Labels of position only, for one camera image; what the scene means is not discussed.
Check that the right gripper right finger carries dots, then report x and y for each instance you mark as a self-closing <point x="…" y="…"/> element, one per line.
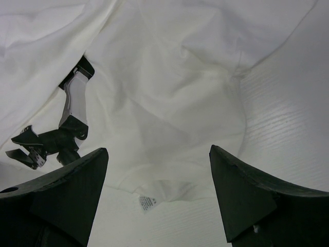
<point x="258" y="209"/>

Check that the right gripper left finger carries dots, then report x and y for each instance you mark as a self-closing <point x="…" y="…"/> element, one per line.
<point x="56" y="209"/>

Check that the white printed t-shirt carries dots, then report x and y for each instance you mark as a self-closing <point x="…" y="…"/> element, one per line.
<point x="155" y="81"/>

